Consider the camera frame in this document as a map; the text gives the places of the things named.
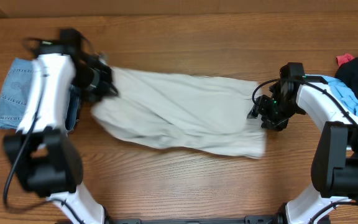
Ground beige khaki shorts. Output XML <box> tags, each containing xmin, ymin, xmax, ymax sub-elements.
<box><xmin>91</xmin><ymin>67</ymin><xmax>267</xmax><ymax>159</ymax></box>

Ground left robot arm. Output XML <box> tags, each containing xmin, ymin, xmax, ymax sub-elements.
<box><xmin>3</xmin><ymin>28</ymin><xmax>119</xmax><ymax>223</ymax></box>

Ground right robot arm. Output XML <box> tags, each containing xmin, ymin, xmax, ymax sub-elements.
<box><xmin>244</xmin><ymin>62</ymin><xmax>358</xmax><ymax>224</ymax></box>

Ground light blue cloth garment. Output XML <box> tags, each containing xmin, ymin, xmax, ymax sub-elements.
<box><xmin>319</xmin><ymin>75</ymin><xmax>358</xmax><ymax>117</ymax></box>

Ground red cloth garment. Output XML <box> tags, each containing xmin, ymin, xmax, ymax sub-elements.
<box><xmin>336</xmin><ymin>54</ymin><xmax>355</xmax><ymax>67</ymax></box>

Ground folded blue denim shorts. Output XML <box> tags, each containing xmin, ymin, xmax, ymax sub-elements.
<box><xmin>0</xmin><ymin>58</ymin><xmax>81</xmax><ymax>131</ymax></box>

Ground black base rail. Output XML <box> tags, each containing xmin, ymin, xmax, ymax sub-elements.
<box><xmin>109</xmin><ymin>214</ymin><xmax>287</xmax><ymax>224</ymax></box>

